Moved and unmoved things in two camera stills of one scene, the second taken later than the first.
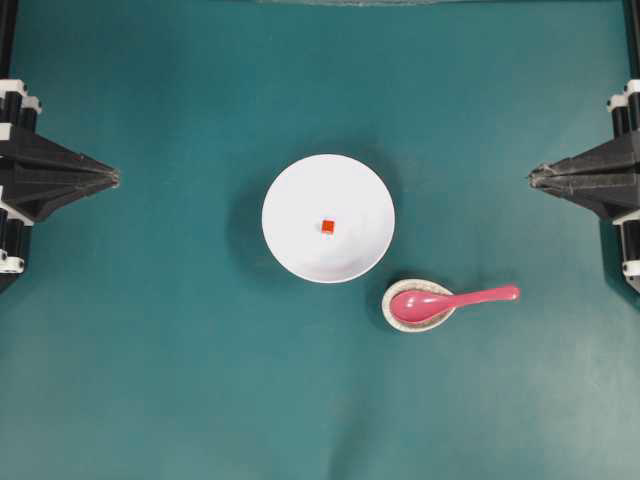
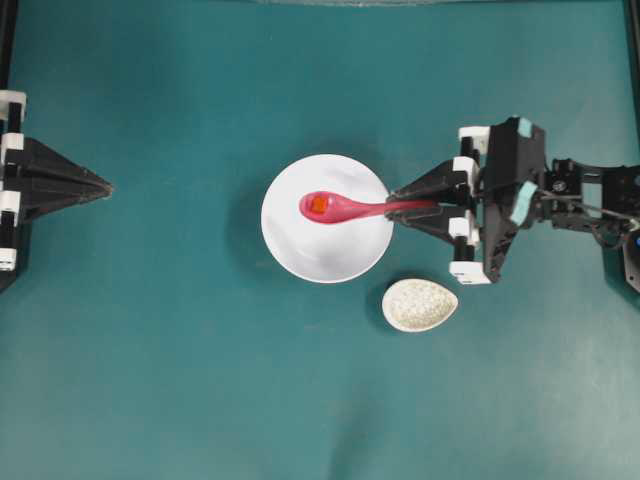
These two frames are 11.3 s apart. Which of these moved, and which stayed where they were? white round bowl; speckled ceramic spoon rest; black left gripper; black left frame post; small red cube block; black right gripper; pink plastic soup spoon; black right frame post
Moved: black right gripper; small red cube block; pink plastic soup spoon; black left gripper
Stayed: speckled ceramic spoon rest; black right frame post; black left frame post; white round bowl
